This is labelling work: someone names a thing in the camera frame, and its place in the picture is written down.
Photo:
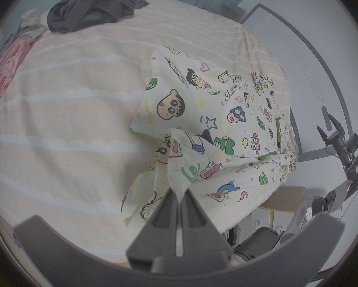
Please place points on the black garment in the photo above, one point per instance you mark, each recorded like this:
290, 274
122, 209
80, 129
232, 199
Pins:
83, 13

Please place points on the pale wooden small table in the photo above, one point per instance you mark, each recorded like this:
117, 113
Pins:
286, 199

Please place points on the white printed pyjama top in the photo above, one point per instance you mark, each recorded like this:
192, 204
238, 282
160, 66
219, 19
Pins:
226, 106

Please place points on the grey bedside table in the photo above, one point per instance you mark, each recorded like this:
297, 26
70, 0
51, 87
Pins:
232, 12

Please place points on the pink garment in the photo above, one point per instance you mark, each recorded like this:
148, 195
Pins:
8, 64

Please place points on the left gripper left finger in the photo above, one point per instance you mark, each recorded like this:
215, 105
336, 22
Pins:
155, 238

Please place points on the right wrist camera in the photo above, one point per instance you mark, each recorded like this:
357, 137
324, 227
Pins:
353, 142

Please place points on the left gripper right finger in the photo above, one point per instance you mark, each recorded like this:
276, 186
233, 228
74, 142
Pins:
206, 238

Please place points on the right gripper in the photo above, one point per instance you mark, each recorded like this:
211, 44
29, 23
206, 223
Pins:
337, 140

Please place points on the grey and white garment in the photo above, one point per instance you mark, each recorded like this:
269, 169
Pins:
32, 25

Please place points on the bed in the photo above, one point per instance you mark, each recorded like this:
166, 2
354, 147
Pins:
77, 115

